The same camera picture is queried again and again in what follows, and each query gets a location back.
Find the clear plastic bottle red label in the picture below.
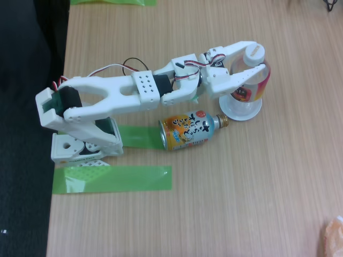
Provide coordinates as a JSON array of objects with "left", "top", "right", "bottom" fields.
[{"left": 225, "top": 44, "right": 271, "bottom": 115}]

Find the orange drink bottle can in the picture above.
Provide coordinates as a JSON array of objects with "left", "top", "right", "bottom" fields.
[{"left": 158, "top": 109, "right": 229, "bottom": 153}]

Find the small white round plate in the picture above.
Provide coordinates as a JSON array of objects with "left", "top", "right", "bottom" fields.
[{"left": 218, "top": 93, "right": 263, "bottom": 122}]

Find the green tape at table edge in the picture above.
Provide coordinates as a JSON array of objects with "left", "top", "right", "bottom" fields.
[{"left": 70, "top": 0, "right": 157, "bottom": 6}]

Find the long green tape strip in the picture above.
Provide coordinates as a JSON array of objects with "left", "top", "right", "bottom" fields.
[{"left": 52, "top": 165, "right": 173, "bottom": 195}]

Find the orange plastic bag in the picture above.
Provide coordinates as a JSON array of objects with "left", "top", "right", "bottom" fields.
[{"left": 320, "top": 215, "right": 343, "bottom": 257}]

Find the red white black servo cable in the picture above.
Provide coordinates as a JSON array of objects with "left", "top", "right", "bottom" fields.
[
  {"left": 88, "top": 57, "right": 151, "bottom": 78},
  {"left": 52, "top": 76, "right": 69, "bottom": 92},
  {"left": 174, "top": 53, "right": 227, "bottom": 84}
]

